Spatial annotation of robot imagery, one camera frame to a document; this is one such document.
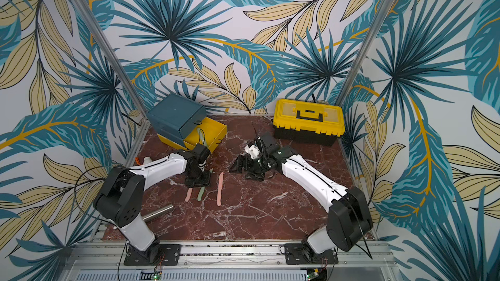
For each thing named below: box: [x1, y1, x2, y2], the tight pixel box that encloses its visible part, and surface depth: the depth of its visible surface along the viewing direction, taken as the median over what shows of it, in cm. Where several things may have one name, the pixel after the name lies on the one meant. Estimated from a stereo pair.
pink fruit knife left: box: [184, 187, 193, 203], surface depth 90 cm
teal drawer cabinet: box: [146, 93, 207, 147], surface depth 94 cm
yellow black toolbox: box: [273, 98, 346, 148], surface depth 99 cm
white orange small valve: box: [135, 156, 153, 166], surface depth 99 cm
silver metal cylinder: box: [141, 203, 175, 222], surface depth 84 cm
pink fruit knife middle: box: [216, 171, 225, 207], surface depth 91 cm
